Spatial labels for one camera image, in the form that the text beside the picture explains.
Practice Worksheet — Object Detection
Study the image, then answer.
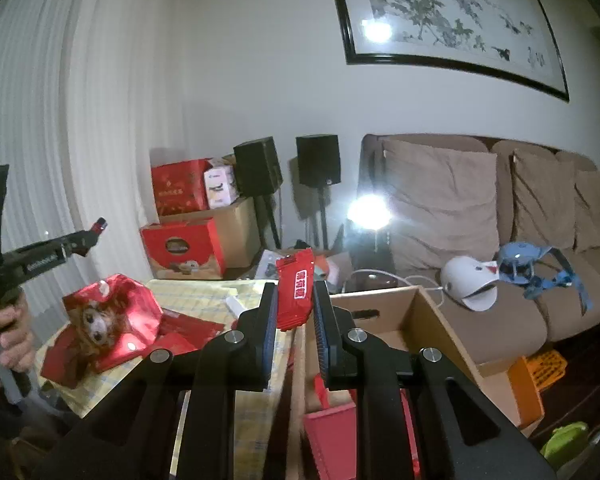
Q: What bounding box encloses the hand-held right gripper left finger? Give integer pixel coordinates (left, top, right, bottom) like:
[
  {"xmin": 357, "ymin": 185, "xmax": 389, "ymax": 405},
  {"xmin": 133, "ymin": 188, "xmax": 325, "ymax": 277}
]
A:
[{"xmin": 32, "ymin": 281, "xmax": 281, "ymax": 480}]

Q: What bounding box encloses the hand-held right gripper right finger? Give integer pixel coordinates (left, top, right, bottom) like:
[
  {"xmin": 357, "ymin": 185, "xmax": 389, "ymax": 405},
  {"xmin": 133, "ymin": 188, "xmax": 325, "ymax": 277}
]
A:
[{"xmin": 312, "ymin": 280, "xmax": 558, "ymax": 480}]

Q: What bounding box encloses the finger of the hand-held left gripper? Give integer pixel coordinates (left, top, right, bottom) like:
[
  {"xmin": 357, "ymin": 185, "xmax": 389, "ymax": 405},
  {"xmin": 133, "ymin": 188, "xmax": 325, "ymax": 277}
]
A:
[{"xmin": 55, "ymin": 216, "xmax": 108, "ymax": 261}]

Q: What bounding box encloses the red snack packet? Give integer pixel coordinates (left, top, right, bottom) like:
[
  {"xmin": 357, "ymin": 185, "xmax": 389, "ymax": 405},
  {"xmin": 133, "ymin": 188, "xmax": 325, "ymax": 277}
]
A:
[{"xmin": 274, "ymin": 249, "xmax": 315, "ymax": 332}]

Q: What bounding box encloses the red foil bag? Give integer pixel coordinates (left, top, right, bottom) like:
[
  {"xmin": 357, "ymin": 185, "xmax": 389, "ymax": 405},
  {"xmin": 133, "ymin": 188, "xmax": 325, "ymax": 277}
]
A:
[{"xmin": 61, "ymin": 273, "xmax": 163, "ymax": 377}]

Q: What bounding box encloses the red gift bag white label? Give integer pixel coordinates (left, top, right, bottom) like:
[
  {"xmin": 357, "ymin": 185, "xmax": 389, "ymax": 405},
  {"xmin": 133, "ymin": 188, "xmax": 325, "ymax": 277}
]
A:
[{"xmin": 302, "ymin": 374, "xmax": 425, "ymax": 480}]

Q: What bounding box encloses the person's left hand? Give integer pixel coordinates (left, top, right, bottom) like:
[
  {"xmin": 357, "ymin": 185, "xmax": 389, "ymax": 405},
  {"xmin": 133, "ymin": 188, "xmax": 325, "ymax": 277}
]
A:
[{"xmin": 0, "ymin": 291, "xmax": 35, "ymax": 378}]

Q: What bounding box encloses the yellow plaid tablecloth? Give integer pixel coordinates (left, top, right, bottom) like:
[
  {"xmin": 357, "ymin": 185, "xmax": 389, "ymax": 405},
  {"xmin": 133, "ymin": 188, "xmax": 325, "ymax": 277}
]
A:
[{"xmin": 34, "ymin": 279, "xmax": 297, "ymax": 480}]

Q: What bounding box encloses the brown plush dog toy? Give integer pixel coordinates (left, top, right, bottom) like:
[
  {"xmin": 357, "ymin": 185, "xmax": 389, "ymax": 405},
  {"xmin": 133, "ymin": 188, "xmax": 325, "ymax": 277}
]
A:
[{"xmin": 77, "ymin": 300, "xmax": 127, "ymax": 358}]

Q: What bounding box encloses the red chocolate box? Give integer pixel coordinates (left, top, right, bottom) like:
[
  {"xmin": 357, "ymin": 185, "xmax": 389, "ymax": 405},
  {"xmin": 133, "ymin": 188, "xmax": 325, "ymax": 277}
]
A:
[{"xmin": 140, "ymin": 219, "xmax": 227, "ymax": 282}]

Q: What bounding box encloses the brown storage carton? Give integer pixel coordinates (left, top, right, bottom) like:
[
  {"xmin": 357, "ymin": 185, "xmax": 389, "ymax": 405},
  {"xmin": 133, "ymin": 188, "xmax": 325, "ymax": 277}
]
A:
[{"xmin": 159, "ymin": 196, "xmax": 262, "ymax": 269}]

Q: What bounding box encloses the red gold-print gift box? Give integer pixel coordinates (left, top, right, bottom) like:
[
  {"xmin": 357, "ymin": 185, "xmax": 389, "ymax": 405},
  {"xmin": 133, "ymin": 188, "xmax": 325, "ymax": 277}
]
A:
[{"xmin": 150, "ymin": 159, "xmax": 214, "ymax": 217}]

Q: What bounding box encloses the bright video light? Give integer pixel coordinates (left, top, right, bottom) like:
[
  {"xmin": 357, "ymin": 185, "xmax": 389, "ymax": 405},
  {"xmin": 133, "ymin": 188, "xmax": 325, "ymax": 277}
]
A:
[{"xmin": 345, "ymin": 192, "xmax": 396, "ymax": 261}]

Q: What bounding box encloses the white curtain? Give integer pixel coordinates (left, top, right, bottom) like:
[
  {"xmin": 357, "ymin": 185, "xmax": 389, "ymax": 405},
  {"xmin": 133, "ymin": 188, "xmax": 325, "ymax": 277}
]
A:
[{"xmin": 0, "ymin": 0, "xmax": 191, "ymax": 321}]

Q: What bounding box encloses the white dome device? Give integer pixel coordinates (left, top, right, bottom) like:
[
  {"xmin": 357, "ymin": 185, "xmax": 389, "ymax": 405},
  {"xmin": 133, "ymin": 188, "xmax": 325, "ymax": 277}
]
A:
[{"xmin": 439, "ymin": 255, "xmax": 499, "ymax": 313}]

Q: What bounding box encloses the small white box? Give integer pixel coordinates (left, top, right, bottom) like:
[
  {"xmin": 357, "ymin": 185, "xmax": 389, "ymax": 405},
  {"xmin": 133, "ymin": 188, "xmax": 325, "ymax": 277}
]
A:
[{"xmin": 203, "ymin": 164, "xmax": 240, "ymax": 210}]

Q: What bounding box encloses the black speaker on stand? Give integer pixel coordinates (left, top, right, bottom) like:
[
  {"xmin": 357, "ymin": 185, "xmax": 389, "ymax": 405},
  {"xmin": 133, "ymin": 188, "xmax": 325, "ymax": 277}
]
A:
[
  {"xmin": 295, "ymin": 133, "xmax": 342, "ymax": 251},
  {"xmin": 232, "ymin": 136, "xmax": 284, "ymax": 251}
]

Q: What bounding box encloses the beige sofa cushion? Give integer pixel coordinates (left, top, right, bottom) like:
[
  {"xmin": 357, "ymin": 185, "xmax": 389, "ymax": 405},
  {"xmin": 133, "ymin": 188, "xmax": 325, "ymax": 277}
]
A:
[
  {"xmin": 573, "ymin": 169, "xmax": 600, "ymax": 254},
  {"xmin": 510, "ymin": 148, "xmax": 579, "ymax": 252},
  {"xmin": 381, "ymin": 138, "xmax": 502, "ymax": 273}
]

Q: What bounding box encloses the brown sofa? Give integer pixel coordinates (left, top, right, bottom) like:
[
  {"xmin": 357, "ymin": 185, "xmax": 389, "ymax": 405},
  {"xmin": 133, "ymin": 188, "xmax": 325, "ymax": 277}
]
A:
[{"xmin": 360, "ymin": 133, "xmax": 600, "ymax": 361}]

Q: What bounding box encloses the orange cardboard box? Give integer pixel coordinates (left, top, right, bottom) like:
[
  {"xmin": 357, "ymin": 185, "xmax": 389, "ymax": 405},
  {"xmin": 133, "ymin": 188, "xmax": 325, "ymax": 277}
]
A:
[{"xmin": 477, "ymin": 356, "xmax": 546, "ymax": 437}]

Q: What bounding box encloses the orange perforated crate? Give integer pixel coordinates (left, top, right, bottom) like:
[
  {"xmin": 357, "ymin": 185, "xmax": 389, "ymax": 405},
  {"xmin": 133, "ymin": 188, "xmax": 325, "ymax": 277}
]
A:
[{"xmin": 526, "ymin": 348, "xmax": 569, "ymax": 394}]

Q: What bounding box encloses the yellow-green object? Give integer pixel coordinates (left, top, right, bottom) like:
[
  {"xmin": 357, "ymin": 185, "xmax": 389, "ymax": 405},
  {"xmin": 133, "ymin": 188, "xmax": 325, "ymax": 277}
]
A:
[{"xmin": 539, "ymin": 421, "xmax": 590, "ymax": 461}]

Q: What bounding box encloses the framed ink painting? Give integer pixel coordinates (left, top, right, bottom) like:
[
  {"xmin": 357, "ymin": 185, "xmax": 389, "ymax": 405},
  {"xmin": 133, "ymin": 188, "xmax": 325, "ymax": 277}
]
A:
[{"xmin": 325, "ymin": 0, "xmax": 571, "ymax": 104}]

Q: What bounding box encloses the white cable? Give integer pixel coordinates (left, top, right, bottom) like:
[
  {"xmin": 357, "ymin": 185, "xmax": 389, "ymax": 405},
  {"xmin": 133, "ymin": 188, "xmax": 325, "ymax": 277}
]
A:
[{"xmin": 342, "ymin": 269, "xmax": 446, "ymax": 293}]

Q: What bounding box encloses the blue strap head mount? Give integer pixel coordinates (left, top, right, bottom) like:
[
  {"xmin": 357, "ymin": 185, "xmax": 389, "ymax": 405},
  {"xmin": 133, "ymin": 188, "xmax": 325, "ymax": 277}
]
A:
[{"xmin": 496, "ymin": 240, "xmax": 597, "ymax": 312}]

